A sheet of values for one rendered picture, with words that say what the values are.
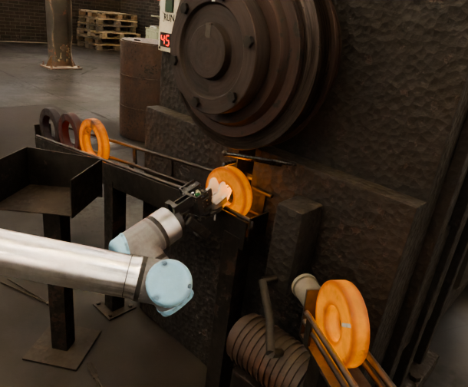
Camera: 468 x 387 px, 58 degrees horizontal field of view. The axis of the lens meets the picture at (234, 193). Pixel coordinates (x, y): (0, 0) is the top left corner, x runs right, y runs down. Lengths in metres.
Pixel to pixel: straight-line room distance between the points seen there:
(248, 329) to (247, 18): 0.69
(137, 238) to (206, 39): 0.47
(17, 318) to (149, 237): 1.04
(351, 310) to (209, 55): 0.61
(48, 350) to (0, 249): 0.92
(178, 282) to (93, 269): 0.16
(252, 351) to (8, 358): 1.01
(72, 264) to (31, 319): 1.07
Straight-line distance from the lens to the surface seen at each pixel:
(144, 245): 0.98
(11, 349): 1.80
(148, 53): 3.87
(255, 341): 1.02
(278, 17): 0.94
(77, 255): 0.86
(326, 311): 0.84
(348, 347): 0.77
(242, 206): 1.13
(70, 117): 1.84
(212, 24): 0.98
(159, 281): 0.83
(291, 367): 0.98
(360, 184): 1.02
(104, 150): 1.65
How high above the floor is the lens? 1.20
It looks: 23 degrees down
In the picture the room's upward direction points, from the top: 7 degrees clockwise
